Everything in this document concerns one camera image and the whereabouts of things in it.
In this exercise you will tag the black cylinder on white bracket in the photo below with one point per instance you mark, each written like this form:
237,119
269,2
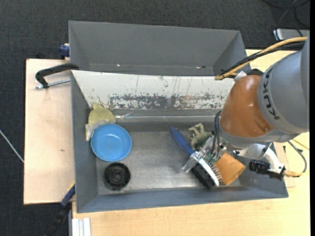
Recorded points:
261,167

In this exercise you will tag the pale yellow-green cloth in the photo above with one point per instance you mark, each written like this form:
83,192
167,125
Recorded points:
101,115

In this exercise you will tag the grey metal bin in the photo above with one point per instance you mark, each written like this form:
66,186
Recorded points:
152,48

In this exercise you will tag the green toy animal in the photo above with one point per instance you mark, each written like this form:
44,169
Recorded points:
198,138

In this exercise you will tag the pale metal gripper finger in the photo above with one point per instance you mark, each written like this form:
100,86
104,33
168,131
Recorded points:
190,161
193,166

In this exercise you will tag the blue bowl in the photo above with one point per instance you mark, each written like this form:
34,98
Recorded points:
110,142

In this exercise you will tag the pale wood board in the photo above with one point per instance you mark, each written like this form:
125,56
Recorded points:
46,136

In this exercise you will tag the black round lid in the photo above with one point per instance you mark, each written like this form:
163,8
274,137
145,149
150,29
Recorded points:
117,176

